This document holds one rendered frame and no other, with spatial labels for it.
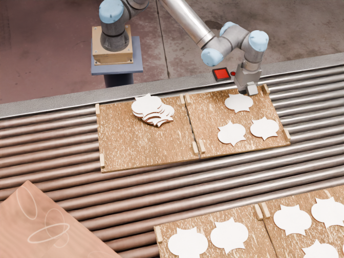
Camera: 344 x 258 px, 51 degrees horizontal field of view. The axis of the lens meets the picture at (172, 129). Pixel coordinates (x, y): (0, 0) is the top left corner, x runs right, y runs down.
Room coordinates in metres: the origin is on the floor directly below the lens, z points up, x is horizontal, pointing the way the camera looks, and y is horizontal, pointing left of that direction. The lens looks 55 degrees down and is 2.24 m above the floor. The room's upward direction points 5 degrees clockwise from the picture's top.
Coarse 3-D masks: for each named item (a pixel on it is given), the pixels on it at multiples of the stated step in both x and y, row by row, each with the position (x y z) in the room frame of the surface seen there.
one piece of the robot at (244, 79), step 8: (240, 64) 1.10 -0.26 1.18; (240, 72) 1.08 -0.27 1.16; (248, 72) 1.06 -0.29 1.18; (256, 72) 1.07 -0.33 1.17; (240, 80) 1.06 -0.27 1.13; (248, 80) 1.06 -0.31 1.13; (256, 80) 1.08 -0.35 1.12; (240, 88) 1.05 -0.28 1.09; (248, 88) 1.03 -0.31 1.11; (256, 88) 1.04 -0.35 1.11
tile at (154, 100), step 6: (144, 96) 1.03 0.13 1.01; (150, 96) 1.03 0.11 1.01; (138, 102) 0.99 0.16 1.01; (144, 102) 1.00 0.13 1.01; (150, 102) 1.00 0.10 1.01; (156, 102) 1.00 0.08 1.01; (132, 108) 0.96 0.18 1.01; (138, 108) 0.96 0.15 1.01; (144, 108) 0.96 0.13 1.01; (150, 108) 0.97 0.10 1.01; (156, 108) 0.97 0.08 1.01; (138, 114) 0.94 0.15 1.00; (144, 114) 0.93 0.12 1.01
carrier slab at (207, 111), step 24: (192, 96) 1.12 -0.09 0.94; (216, 96) 1.13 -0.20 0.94; (264, 96) 1.15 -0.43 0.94; (192, 120) 0.97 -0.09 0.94; (216, 120) 0.98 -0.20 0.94; (240, 120) 0.99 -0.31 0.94; (216, 144) 0.85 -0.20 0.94; (240, 144) 0.86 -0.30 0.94; (264, 144) 0.87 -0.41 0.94; (288, 144) 0.89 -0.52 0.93
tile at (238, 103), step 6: (228, 96) 1.13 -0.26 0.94; (234, 96) 1.13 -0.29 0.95; (240, 96) 1.13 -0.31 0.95; (246, 96) 1.13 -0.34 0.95; (228, 102) 1.09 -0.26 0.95; (234, 102) 1.09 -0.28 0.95; (240, 102) 1.09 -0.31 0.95; (246, 102) 1.09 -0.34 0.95; (252, 102) 1.10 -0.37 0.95; (228, 108) 1.05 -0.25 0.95; (234, 108) 1.05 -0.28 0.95; (240, 108) 1.06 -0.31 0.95; (246, 108) 1.06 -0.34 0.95
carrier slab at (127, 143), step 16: (176, 96) 1.11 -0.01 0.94; (112, 112) 0.98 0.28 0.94; (128, 112) 0.99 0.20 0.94; (176, 112) 1.01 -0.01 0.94; (112, 128) 0.89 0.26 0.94; (128, 128) 0.90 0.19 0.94; (144, 128) 0.91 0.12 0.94; (160, 128) 0.91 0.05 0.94; (176, 128) 0.92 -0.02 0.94; (112, 144) 0.81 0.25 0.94; (128, 144) 0.82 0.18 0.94; (144, 144) 0.82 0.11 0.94; (160, 144) 0.83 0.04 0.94; (176, 144) 0.84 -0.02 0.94; (112, 160) 0.73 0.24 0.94; (128, 160) 0.74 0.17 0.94; (144, 160) 0.74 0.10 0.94; (160, 160) 0.75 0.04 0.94; (176, 160) 0.76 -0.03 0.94; (192, 160) 0.77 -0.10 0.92
